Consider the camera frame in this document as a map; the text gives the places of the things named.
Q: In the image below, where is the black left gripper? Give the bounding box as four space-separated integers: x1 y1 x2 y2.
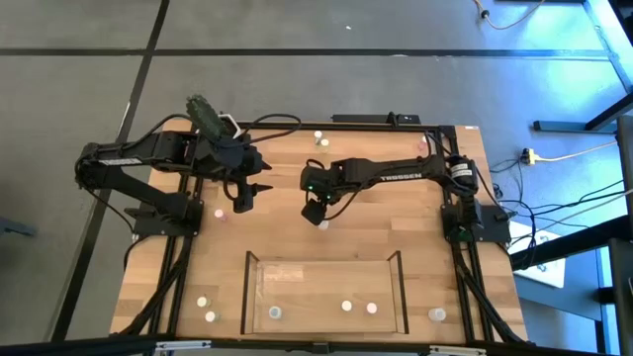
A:
212 139 275 196

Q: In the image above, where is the wooden shelf with black legs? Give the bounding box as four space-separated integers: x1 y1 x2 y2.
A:
240 249 410 336

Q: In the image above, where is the green cactus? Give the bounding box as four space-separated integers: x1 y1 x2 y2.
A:
185 93 231 142

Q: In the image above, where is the white board with blue marks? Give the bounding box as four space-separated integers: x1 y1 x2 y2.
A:
508 220 568 290

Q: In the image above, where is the grey floor foot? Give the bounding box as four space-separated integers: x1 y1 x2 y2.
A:
0 216 39 238

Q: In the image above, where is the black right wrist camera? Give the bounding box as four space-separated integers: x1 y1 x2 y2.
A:
300 199 328 227

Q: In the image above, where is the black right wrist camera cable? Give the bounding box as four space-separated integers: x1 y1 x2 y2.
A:
304 131 451 223

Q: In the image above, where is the black aluminium table frame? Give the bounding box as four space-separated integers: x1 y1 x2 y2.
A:
111 120 533 356

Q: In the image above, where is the silver aluminium bracket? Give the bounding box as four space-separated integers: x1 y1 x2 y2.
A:
153 339 213 353
428 344 489 356

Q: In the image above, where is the tan floor cable with plug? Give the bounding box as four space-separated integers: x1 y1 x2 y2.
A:
472 0 548 31

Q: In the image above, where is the black neighbouring station frame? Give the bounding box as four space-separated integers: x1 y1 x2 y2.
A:
508 0 633 356

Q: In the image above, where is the beige power cord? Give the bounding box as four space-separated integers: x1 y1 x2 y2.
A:
536 140 619 163

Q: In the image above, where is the black floor cable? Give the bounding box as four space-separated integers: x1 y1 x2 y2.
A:
489 157 633 258

